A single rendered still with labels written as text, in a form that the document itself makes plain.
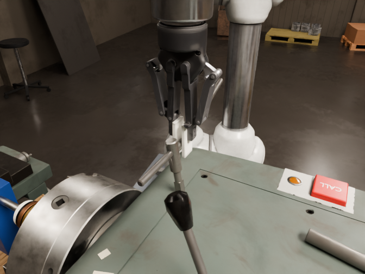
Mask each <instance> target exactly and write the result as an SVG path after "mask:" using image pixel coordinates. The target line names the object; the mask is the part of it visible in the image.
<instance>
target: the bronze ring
mask: <svg viewBox="0 0 365 274"><path fill-rule="evenodd" d="M37 203H38V201H30V202H28V203H26V204H25V205H24V206H23V207H22V208H21V209H20V210H19V211H18V213H17V216H16V225H17V227H18V228H20V227H21V225H22V223H23V222H24V220H25V218H26V217H27V216H28V214H29V213H30V211H31V210H32V209H33V208H34V206H35V205H36V204H37Z"/></svg>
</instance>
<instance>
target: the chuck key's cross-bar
mask: <svg viewBox="0 0 365 274"><path fill-rule="evenodd" d="M222 82H223V79H222V78H219V79H218V81H217V82H216V86H215V89H214V92H213V96H212V99H213V98H214V96H215V94H216V92H217V91H218V89H219V87H220V86H221V84H222ZM178 146H179V149H180V148H181V147H182V145H181V139H180V140H179V141H178ZM172 156H173V152H171V151H167V152H166V153H165V154H164V155H163V156H162V157H161V158H160V159H159V160H158V161H157V162H156V163H155V164H154V165H153V166H152V167H151V168H150V169H149V170H148V171H147V172H146V173H145V174H144V175H143V176H142V177H141V178H140V179H139V180H138V181H137V183H138V185H139V186H144V185H145V184H146V183H147V182H148V181H149V180H150V179H151V178H152V177H153V176H154V175H155V174H156V173H157V172H158V171H159V170H160V169H161V168H162V167H163V166H164V165H165V163H166V162H167V161H168V160H169V159H170V158H171V157H172Z"/></svg>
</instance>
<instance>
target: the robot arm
mask: <svg viewBox="0 0 365 274"><path fill-rule="evenodd" d="M282 1H283V0H151V3H152V16H153V17H154V18H155V19H156V20H159V23H158V24H157V27H158V45H159V47H160V50H159V52H158V57H157V58H153V59H151V60H149V61H147V62H146V63H145V66H146V68H147V70H148V72H149V74H150V76H151V80H152V85H153V89H154V95H155V99H156V104H157V108H158V112H159V115H160V116H165V117H167V119H168V122H169V133H168V135H167V139H169V138H176V139H177V140H178V141H179V140H180V139H181V145H182V147H181V148H180V149H179V152H181V151H182V157H183V158H186V157H187V156H188V155H189V153H190V152H191V151H192V148H193V147H196V148H201V149H205V150H209V151H213V152H217V153H222V154H226V155H230V156H233V157H238V158H242V159H246V160H250V161H254V162H257V163H261V164H263V162H264V159H265V147H264V145H263V142H262V141H261V139H260V138H259V137H257V136H255V132H254V129H253V128H252V126H251V125H250V124H249V115H250V107H251V99H252V94H253V86H254V78H255V71H256V64H257V56H258V51H259V43H260V34H261V26H262V25H261V23H263V22H264V21H265V20H266V18H267V17H268V14H269V12H270V10H271V8H272V7H275V6H278V5H279V4H280V3H281V2H282ZM213 5H224V6H225V12H226V16H227V18H228V20H229V21H230V24H229V38H228V52H227V60H226V74H225V88H224V101H223V115H222V122H220V123H219V124H218V125H217V126H216V128H215V131H214V134H213V135H208V134H206V133H203V131H202V129H201V128H200V127H198V126H200V125H201V124H202V123H203V122H204V121H205V120H206V119H207V116H208V113H209V109H210V105H211V101H212V96H213V92H214V89H215V86H216V82H217V81H218V79H219V78H220V76H221V75H222V70H221V69H219V68H218V69H215V68H214V67H212V66H211V65H210V64H209V60H208V57H207V55H206V46H207V23H206V20H209V19H210V18H211V17H212V15H213ZM163 69H164V70H165V72H166V73H167V82H166V80H165V74H164V71H163ZM203 71H204V80H205V82H204V85H203V88H202V93H201V96H200V101H199V106H198V103H197V84H198V76H199V75H200V74H201V73H202V72H203ZM181 82H182V88H183V89H184V101H185V122H184V117H183V116H179V115H180V114H181V112H180V95H181ZM167 85H168V90H167ZM178 116H179V117H178Z"/></svg>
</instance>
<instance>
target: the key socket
mask: <svg viewBox="0 0 365 274"><path fill-rule="evenodd" d="M68 202H69V198H68V197H67V196H60V197H58V198H56V199H55V200H54V201H53V203H52V208H53V209H55V210H58V209H61V208H63V207H65V206H66V205H67V204H68Z"/></svg>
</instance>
